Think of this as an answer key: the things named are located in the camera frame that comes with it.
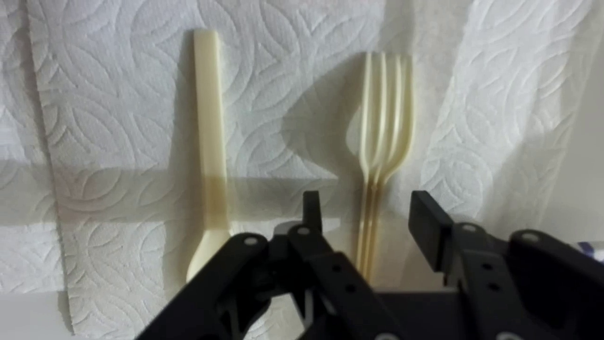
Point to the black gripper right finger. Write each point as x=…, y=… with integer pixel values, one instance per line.
x=528, y=284

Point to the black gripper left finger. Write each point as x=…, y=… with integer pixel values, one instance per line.
x=302, y=284

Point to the cream plastic fork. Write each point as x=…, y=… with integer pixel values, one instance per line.
x=377, y=126

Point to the cream plastic spoon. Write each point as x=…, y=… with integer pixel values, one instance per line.
x=209, y=126

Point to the folded white paper towel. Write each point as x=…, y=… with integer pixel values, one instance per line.
x=283, y=63

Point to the large white paper towel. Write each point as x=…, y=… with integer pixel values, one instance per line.
x=19, y=95

